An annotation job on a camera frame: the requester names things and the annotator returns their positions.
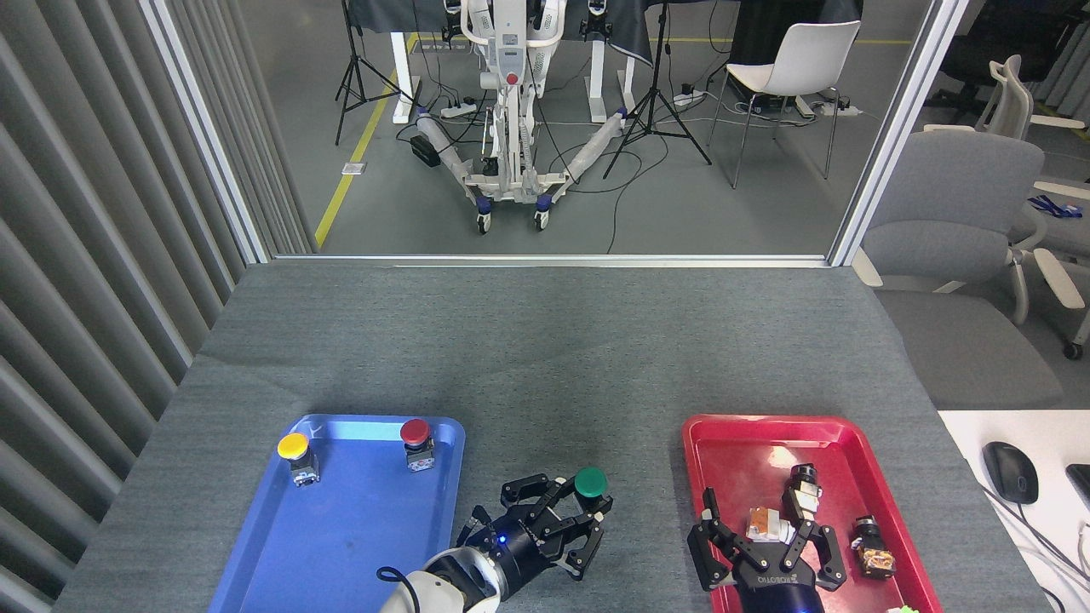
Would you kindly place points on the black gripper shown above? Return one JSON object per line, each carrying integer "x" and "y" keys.
{"x": 779, "y": 587}
{"x": 524, "y": 553}

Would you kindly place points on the green push button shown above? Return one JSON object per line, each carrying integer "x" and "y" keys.
{"x": 590, "y": 483}

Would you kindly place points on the red push button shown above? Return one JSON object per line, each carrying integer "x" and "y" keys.
{"x": 415, "y": 432}

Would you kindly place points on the yellow push button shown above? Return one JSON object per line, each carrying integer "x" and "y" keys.
{"x": 294, "y": 446}

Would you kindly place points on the red plastic tray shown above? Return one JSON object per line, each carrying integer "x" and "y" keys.
{"x": 732, "y": 451}

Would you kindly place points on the small green object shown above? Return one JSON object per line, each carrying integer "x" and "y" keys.
{"x": 907, "y": 610}

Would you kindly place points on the blue plastic tray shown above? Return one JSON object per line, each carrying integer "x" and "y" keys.
{"x": 341, "y": 528}

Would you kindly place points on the white desk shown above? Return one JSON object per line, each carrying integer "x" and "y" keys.
{"x": 971, "y": 443}

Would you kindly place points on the black computer mouse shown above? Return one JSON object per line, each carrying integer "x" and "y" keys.
{"x": 1011, "y": 472}

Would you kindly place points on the black keyboard corner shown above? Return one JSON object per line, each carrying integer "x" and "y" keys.
{"x": 1081, "y": 485}

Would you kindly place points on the black box on floor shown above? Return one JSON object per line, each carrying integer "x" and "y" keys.
{"x": 425, "y": 151}

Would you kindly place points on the grey office chair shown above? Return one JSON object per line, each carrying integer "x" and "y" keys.
{"x": 962, "y": 196}

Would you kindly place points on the grey floor plate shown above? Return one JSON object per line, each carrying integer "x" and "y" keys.
{"x": 354, "y": 169}

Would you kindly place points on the white power strip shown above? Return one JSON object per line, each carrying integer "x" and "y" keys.
{"x": 688, "y": 98}
{"x": 839, "y": 108}
{"x": 458, "y": 109}

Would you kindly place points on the black tripod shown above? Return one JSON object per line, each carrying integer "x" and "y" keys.
{"x": 654, "y": 102}
{"x": 356, "y": 81}

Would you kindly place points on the white stand on wheels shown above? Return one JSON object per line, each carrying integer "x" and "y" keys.
{"x": 511, "y": 85}

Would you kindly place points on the white table leg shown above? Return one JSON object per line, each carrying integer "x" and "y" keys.
{"x": 402, "y": 77}
{"x": 599, "y": 81}

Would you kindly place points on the black table cloth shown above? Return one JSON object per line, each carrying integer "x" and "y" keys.
{"x": 630, "y": 30}

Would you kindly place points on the white chair with metal legs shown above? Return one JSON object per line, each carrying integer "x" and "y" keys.
{"x": 805, "y": 60}

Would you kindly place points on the white office chair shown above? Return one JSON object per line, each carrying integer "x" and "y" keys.
{"x": 1013, "y": 98}

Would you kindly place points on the black office chair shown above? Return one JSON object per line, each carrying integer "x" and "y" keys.
{"x": 979, "y": 51}

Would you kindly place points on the white and orange switch block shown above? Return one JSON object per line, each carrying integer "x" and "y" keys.
{"x": 766, "y": 525}

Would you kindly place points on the black switch with white base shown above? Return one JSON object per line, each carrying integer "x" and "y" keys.
{"x": 802, "y": 492}

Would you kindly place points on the black switch with orange base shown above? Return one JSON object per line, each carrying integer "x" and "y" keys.
{"x": 873, "y": 549}

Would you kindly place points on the silver rail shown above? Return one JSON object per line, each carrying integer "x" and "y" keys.
{"x": 553, "y": 260}

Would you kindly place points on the silver post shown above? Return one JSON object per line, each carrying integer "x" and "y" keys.
{"x": 204, "y": 128}
{"x": 894, "y": 128}

